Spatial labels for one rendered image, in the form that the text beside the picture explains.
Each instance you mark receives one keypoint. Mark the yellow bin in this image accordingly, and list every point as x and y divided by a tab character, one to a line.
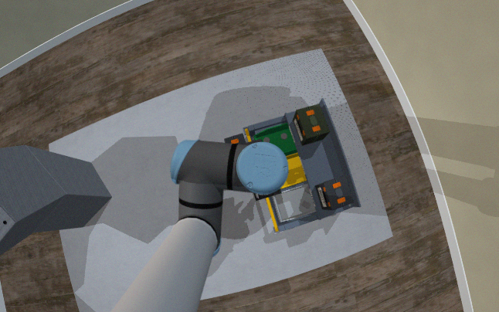
296	174

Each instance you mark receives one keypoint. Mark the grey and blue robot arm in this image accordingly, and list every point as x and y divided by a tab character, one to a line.
174	277

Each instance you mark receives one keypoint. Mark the green open bin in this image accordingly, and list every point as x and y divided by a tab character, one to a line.
274	134

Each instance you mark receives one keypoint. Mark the grey open bin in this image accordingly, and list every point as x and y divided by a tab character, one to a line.
288	203

